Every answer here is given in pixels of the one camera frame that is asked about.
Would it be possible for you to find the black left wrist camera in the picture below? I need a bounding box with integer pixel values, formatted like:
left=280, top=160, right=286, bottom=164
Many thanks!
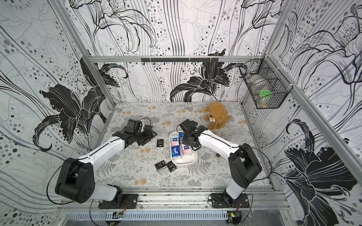
left=123, top=119, right=142, bottom=135

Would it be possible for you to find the blue Vinda tissue pack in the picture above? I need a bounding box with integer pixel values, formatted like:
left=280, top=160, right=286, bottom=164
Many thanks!
left=179, top=132, right=184, bottom=144

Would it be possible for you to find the green lidded cup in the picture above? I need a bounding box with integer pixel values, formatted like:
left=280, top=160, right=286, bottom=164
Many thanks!
left=259, top=89, right=273, bottom=105

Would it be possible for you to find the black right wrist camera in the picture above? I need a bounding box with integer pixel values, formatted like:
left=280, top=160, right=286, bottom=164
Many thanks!
left=180, top=119, right=198, bottom=133

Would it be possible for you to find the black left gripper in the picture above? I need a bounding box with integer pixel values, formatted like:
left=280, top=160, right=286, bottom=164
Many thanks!
left=133, top=128, right=158, bottom=146

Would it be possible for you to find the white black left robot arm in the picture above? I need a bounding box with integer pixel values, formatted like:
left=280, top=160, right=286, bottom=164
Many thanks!
left=55, top=126, right=157, bottom=209

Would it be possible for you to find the white slotted cable duct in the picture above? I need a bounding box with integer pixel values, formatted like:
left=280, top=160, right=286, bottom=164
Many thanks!
left=66, top=211, right=228, bottom=221

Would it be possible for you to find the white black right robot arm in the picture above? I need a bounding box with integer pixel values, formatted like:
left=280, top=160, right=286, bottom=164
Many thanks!
left=182, top=126, right=262, bottom=201

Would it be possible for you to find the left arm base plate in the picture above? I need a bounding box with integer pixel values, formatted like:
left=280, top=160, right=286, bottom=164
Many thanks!
left=98, top=194, right=139, bottom=210

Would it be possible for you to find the brown plush dog toy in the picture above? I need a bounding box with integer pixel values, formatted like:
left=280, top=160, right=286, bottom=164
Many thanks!
left=203, top=102, right=232, bottom=131

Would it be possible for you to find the blue pink tissue pack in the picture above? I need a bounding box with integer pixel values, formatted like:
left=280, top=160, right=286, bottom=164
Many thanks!
left=170, top=135, right=180, bottom=147

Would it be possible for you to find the white plastic storage box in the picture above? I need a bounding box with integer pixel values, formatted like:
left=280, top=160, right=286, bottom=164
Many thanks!
left=169, top=131, right=198, bottom=167

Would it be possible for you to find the black wire wall basket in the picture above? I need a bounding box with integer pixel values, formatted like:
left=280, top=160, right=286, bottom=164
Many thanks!
left=239, top=56, right=290, bottom=109

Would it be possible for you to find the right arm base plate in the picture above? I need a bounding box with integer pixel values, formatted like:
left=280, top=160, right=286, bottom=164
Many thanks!
left=208, top=193, right=250, bottom=209

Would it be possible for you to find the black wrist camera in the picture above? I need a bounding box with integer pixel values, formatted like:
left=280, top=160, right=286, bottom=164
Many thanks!
left=123, top=119, right=142, bottom=135
left=180, top=119, right=198, bottom=133

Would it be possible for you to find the dark blue Tempo tissue pack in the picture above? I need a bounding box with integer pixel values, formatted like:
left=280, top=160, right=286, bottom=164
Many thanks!
left=171, top=146, right=181, bottom=160

